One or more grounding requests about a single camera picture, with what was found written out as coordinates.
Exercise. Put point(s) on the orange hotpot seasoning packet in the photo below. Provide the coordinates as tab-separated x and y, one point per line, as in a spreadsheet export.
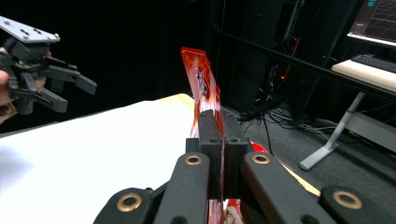
202	77

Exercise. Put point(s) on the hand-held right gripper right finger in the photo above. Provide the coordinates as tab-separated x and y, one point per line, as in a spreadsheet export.
233	146

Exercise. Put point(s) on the black cabinet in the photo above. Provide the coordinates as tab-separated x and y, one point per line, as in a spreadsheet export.
255	62

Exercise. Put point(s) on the black metal bar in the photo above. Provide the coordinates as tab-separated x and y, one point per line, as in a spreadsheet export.
311	67

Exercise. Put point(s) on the computer monitor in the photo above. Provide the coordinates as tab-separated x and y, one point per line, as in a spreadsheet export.
376	18

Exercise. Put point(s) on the white table mat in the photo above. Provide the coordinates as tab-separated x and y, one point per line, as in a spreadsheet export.
93	155

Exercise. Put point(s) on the black keyboard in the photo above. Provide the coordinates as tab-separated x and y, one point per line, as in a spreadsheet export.
376	62

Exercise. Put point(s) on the desk with white metal frame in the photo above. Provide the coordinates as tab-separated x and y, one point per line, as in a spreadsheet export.
336	133

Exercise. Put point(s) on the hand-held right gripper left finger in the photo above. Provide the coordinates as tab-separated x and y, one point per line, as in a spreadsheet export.
213	140

